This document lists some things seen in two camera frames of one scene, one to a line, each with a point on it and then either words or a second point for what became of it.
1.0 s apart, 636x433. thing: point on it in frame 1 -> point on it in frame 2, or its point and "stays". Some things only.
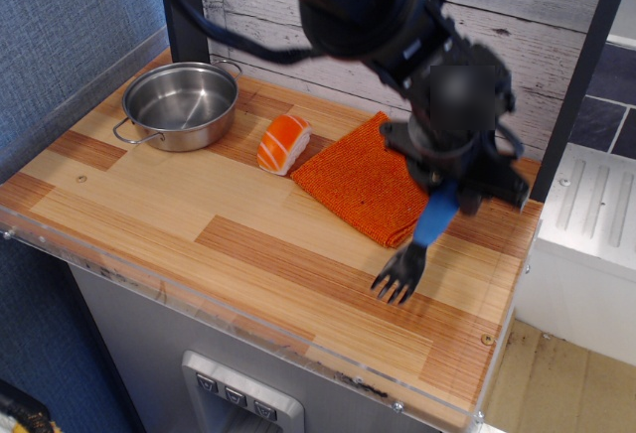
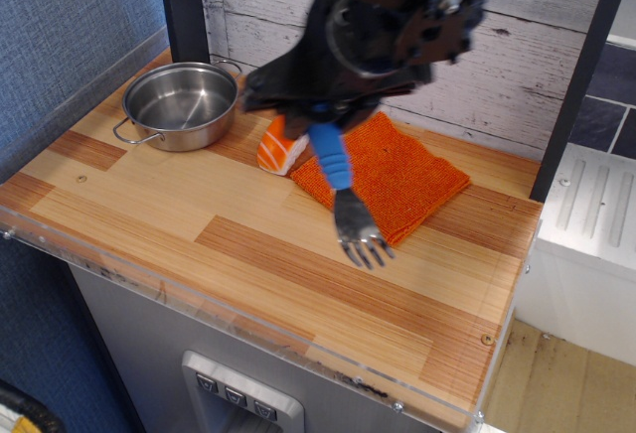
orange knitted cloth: [369, 185] stays
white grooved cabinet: [579, 279] stays
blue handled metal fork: [407, 266] -> [360, 239]
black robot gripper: [452, 131] -> [382, 21]
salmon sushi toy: [283, 143] stays
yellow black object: [23, 413] stays
